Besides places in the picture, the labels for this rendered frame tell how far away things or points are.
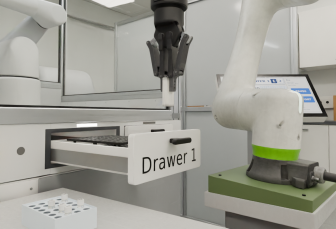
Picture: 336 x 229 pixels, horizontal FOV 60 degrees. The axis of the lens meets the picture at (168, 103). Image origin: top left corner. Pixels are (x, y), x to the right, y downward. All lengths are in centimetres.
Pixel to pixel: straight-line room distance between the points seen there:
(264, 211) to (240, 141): 171
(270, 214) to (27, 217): 52
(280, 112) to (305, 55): 322
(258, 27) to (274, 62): 136
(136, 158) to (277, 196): 34
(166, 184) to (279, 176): 64
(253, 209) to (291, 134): 21
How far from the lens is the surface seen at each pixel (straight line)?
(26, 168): 88
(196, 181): 273
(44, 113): 89
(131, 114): 112
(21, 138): 87
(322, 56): 396
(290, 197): 74
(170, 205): 138
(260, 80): 169
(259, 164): 84
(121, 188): 112
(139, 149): 65
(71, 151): 83
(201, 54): 268
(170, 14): 72
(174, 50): 72
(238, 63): 96
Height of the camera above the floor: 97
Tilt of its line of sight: 2 degrees up
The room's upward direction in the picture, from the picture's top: straight up
